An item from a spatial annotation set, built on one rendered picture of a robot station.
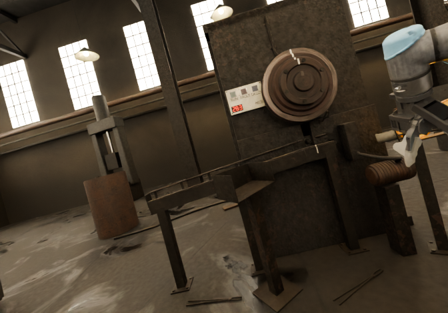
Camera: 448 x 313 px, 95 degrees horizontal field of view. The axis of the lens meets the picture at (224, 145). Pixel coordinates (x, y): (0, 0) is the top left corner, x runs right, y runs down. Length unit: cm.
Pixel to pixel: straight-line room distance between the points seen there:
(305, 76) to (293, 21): 52
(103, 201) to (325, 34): 324
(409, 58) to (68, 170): 987
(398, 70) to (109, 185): 330
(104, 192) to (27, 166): 782
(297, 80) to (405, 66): 77
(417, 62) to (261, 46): 115
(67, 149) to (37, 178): 170
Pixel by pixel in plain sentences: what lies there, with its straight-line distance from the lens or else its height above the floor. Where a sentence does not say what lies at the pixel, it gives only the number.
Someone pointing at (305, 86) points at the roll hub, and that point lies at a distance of 136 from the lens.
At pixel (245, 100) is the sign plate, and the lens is 151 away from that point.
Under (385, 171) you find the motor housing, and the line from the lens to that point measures 145.
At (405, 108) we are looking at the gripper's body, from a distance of 76.
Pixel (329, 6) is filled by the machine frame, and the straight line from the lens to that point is 189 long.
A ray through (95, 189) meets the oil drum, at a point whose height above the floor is 72.
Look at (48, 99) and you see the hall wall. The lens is 1051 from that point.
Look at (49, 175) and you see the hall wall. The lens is 1048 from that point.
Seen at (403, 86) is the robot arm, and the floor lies 90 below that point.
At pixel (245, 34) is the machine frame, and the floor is 160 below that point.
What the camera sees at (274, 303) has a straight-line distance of 137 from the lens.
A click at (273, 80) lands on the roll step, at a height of 118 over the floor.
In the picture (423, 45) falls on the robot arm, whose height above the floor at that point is 97.
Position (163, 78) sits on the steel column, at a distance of 431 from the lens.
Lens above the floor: 87
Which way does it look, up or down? level
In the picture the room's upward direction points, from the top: 15 degrees counter-clockwise
